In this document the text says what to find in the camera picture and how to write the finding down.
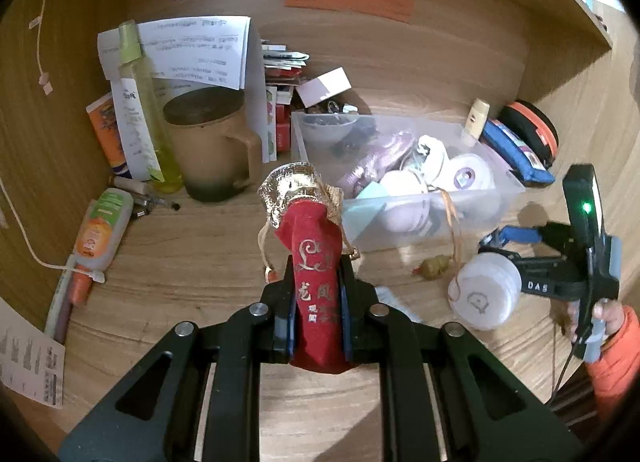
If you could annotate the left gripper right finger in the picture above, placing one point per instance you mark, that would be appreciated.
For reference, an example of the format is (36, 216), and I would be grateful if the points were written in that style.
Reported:
(444, 396)

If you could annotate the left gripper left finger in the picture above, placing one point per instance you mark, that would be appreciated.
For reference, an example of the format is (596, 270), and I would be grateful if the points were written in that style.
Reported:
(195, 394)

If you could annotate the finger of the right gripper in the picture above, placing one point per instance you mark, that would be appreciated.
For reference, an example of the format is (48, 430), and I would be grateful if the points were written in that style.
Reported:
(500, 268)
(559, 237)

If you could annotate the white round cream jar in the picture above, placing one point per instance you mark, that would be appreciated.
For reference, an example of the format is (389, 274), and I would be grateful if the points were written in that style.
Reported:
(479, 301)

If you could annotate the white fluffy cloth bundle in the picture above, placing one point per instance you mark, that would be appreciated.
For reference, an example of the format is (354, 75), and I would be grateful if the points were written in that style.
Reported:
(467, 178)

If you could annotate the white round case with logo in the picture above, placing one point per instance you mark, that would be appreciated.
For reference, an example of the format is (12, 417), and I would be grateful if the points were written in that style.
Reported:
(408, 206)

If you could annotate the red velvet pouch gold top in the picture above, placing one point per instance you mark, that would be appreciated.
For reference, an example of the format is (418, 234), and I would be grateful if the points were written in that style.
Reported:
(305, 214)

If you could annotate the person's right hand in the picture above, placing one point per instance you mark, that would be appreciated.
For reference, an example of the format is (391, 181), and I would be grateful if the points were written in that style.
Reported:
(610, 311)

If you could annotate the blue pencil pouch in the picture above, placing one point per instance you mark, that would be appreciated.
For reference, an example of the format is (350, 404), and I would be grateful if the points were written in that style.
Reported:
(523, 162)

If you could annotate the black orange round case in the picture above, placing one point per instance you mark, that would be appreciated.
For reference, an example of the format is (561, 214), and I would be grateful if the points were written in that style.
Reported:
(534, 128)

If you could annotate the cream small lotion bottle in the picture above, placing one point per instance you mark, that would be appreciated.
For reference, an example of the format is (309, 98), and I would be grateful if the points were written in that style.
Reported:
(477, 118)

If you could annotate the clear plastic storage bin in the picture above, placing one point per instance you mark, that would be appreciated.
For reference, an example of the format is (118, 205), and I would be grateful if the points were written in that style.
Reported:
(382, 143)

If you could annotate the white receipt paper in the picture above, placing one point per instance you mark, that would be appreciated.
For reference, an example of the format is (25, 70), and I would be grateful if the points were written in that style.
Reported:
(32, 364)

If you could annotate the orange green tube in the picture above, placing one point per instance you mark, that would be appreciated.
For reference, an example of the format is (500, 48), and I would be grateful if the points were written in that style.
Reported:
(100, 234)

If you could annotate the yellow-green tall bottle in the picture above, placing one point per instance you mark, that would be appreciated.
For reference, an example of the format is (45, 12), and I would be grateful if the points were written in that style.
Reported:
(143, 113)

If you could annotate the brown ceramic mug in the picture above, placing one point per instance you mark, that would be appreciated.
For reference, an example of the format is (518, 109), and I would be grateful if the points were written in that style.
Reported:
(217, 152)

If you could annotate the small bowl with trinkets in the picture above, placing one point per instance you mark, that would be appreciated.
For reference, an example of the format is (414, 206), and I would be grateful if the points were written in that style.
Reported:
(332, 127)

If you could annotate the small white pink box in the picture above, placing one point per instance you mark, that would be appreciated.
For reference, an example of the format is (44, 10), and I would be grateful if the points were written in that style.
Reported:
(317, 90)

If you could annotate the orange booklet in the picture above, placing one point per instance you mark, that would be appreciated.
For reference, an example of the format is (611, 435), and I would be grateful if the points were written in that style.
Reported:
(102, 116)

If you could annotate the stack of books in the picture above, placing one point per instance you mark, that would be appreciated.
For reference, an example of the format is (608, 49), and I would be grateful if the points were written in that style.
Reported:
(284, 70)

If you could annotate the white printed paper sheet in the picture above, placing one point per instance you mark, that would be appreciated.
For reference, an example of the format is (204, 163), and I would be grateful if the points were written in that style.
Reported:
(214, 50)

